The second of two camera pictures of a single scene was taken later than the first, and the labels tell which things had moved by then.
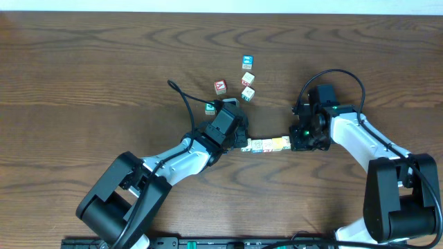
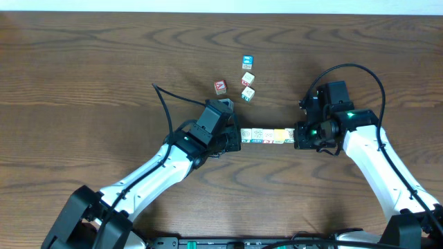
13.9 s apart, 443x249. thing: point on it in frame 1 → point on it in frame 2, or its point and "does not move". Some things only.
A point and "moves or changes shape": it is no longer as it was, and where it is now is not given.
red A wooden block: x=220 y=87 does not move
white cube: x=248 y=148 moves or changes shape
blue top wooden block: x=248 y=62 does not move
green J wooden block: x=248 y=94 does not move
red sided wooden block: x=267 y=145 → x=268 y=136
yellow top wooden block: x=277 y=144 → x=279 y=135
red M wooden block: x=248 y=79 does not move
